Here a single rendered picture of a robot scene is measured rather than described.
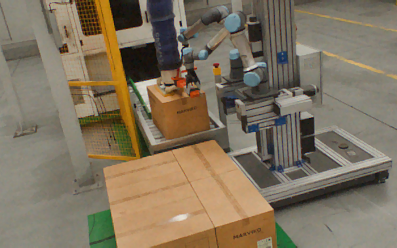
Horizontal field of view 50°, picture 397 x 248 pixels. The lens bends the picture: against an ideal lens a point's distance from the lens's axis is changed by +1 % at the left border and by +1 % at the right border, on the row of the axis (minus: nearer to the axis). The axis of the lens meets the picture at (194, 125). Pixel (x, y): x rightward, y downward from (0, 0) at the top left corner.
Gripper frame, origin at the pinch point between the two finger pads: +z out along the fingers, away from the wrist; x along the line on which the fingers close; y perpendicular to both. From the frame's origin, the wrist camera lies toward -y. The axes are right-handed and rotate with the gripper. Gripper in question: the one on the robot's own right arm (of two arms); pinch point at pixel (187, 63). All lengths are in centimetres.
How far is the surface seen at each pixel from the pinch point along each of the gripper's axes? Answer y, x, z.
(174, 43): 38, -21, -31
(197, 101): 61, -15, 19
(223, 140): 70, 2, 59
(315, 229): 166, 33, 105
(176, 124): 61, -37, 35
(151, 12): 36, -36, -60
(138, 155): -11, -65, 90
